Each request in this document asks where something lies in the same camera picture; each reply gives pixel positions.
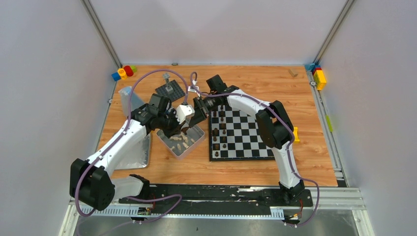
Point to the pink tin box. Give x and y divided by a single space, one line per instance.
182 145

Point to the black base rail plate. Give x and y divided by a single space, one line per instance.
220 199

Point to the yellow plastic block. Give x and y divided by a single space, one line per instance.
296 137

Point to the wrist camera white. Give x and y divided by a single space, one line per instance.
183 112
194 89

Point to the aluminium frame rail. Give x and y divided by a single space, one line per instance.
293 208

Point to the folding chess board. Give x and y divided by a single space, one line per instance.
243 140

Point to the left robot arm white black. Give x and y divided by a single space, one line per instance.
90 179

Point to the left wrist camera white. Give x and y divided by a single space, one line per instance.
183 112

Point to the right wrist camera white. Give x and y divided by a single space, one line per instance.
194 89

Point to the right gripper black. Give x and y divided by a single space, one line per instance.
200 114

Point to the grey lego baseplate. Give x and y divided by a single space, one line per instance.
170 89

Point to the silver tin lid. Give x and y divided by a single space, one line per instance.
138 157

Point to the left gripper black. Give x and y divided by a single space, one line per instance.
172 129

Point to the stacked coloured bricks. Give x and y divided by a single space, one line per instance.
318 75

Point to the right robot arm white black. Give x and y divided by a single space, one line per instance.
274 126

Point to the coloured toy blocks cluster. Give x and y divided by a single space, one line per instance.
124 73

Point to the small wooden block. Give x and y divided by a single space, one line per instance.
293 73

